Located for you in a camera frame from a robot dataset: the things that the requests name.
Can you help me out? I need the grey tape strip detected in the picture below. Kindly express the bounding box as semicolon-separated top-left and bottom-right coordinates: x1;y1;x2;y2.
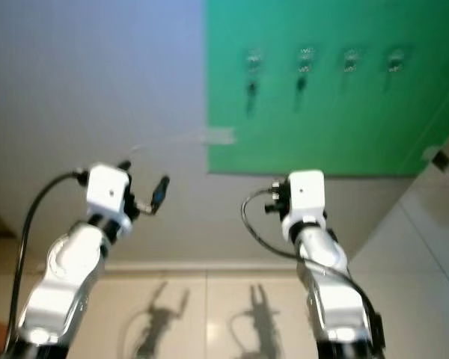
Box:
201;127;236;146

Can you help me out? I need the small grey tape piece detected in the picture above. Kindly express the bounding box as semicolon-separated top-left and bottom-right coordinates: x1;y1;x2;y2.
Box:
423;144;442;162

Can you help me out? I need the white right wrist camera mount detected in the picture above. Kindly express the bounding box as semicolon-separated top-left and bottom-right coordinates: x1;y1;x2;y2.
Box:
287;170;326;225

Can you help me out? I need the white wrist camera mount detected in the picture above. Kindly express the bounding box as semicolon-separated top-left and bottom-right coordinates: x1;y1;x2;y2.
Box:
86;163;132;221
287;170;326;225

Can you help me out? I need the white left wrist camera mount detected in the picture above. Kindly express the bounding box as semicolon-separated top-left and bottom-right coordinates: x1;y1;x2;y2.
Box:
86;163;132;221

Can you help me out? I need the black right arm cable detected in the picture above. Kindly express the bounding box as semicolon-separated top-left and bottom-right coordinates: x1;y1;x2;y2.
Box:
239;187;384;352

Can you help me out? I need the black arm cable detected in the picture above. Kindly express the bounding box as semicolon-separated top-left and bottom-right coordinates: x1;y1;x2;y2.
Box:
239;187;384;352
9;171;91;357

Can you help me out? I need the green wall board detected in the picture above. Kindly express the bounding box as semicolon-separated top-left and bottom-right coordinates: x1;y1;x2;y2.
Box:
204;0;449;177

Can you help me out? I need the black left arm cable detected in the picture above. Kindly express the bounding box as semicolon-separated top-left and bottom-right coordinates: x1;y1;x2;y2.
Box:
9;171;91;357

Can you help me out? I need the clear wall hook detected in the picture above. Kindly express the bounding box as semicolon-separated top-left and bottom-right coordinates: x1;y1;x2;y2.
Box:
386;48;406;74
296;46;315;76
341;49;361;74
243;47;263;77

